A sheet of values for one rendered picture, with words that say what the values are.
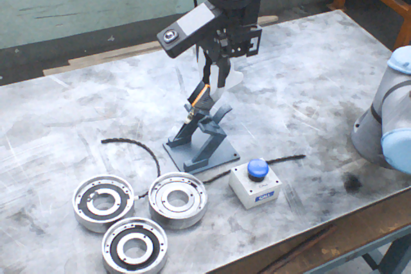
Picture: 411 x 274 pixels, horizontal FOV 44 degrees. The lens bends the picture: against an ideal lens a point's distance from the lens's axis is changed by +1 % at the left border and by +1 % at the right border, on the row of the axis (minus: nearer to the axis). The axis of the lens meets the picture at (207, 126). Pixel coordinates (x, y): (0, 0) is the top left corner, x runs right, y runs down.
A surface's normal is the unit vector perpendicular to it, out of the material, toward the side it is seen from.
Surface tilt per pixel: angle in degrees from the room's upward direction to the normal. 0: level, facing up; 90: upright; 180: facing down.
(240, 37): 90
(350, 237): 0
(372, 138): 72
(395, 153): 97
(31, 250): 0
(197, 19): 29
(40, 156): 0
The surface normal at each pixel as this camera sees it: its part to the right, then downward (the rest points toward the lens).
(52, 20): 0.45, 0.65
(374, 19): 0.08, -0.72
